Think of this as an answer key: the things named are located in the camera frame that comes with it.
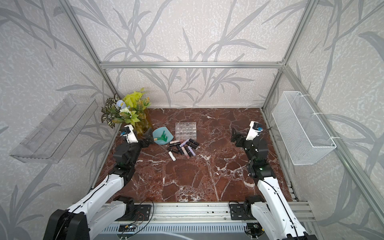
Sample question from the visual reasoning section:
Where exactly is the lavender lip balm tube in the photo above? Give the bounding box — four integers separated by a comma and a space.
188, 146, 196, 156

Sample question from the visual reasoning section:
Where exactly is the clear acrylic lipstick organizer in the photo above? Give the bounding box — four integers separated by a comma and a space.
175, 122, 197, 141

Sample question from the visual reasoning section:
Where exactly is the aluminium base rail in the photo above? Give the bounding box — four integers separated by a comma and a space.
98, 201, 316, 224

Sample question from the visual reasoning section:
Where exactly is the black lipstick silver band right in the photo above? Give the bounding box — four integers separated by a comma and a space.
189, 139, 200, 146

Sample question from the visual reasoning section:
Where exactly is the white lip balm tube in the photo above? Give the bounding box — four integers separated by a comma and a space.
168, 151, 176, 162

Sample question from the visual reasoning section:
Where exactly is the white wire mesh basket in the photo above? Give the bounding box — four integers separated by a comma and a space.
272, 91, 337, 166

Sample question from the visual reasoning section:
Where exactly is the teal plastic dustpan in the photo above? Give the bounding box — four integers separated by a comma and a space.
153, 127, 174, 145

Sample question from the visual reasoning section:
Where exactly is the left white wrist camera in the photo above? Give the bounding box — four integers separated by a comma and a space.
121, 125, 138, 144

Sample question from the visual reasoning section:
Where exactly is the aluminium frame crossbar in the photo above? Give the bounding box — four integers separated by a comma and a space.
100, 62, 283, 69

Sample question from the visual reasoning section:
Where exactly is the green brush wooden handle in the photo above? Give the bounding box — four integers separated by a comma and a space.
154, 131, 168, 142

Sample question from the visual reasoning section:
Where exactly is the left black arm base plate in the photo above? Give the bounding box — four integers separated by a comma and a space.
115, 196, 153, 222

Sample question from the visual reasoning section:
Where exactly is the black lipstick gold band right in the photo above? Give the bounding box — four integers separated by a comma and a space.
187, 142, 198, 150

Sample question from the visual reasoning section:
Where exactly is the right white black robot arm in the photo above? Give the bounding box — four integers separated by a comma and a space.
231, 129, 317, 240

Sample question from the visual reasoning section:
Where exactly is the artificial plant in amber vase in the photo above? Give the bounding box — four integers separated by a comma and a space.
101, 89, 152, 135

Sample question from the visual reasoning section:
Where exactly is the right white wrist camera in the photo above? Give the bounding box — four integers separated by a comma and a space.
246, 121, 263, 141

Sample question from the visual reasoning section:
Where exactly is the clear acrylic wall shelf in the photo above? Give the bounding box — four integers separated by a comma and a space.
10, 94, 99, 164

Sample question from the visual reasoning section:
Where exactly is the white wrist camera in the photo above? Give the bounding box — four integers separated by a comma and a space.
121, 125, 138, 144
246, 121, 263, 141

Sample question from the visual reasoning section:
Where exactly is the small electronics board with wires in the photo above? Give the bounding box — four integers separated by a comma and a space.
118, 224, 138, 233

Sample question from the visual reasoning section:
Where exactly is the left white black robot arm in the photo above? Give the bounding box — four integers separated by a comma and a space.
43, 133, 154, 240

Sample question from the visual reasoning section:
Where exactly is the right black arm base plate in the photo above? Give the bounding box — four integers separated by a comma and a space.
229, 196, 255, 221

